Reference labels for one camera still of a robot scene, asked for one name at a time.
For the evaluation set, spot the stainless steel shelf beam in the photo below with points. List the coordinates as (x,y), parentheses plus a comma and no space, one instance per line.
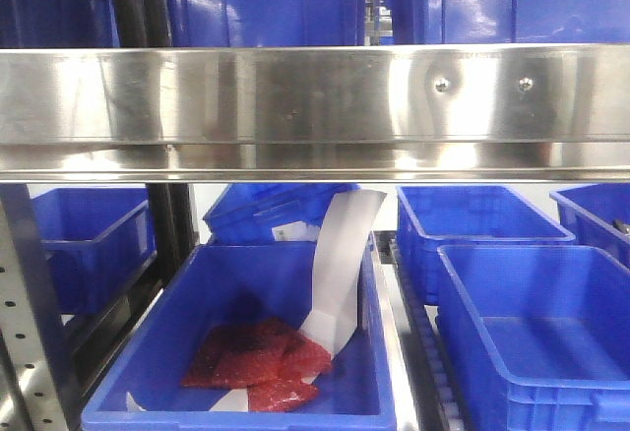
(502,112)

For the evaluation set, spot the perforated steel shelf upright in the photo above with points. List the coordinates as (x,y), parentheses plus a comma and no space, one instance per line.
(31,324)

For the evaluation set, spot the white paper strip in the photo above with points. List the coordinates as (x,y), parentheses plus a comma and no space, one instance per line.
(342,239)

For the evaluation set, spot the tilted blue crate back centre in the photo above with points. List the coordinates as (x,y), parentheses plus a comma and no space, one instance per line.
(262,213)

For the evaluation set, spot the blue crate back right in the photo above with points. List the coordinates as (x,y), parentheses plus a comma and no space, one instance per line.
(430,216)

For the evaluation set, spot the blue crate with red bags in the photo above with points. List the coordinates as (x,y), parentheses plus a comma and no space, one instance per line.
(220,285)

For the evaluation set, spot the red bubble wrap bag front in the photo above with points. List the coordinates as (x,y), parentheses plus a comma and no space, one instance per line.
(280,395)

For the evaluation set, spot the blue crate upper centre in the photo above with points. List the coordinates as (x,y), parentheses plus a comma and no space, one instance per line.
(266,23)

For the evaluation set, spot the blue crate lower left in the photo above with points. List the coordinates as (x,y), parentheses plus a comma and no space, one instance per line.
(95,239)

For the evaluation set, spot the blue crate upper right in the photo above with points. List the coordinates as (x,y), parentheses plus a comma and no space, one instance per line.
(509,21)

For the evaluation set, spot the blue crate front right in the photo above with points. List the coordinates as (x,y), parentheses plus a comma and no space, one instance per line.
(538,336)

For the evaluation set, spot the blue crate far right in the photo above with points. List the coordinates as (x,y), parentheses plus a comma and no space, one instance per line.
(598,215)

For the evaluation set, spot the dark blue crate upper left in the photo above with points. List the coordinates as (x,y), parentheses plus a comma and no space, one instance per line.
(58,24)

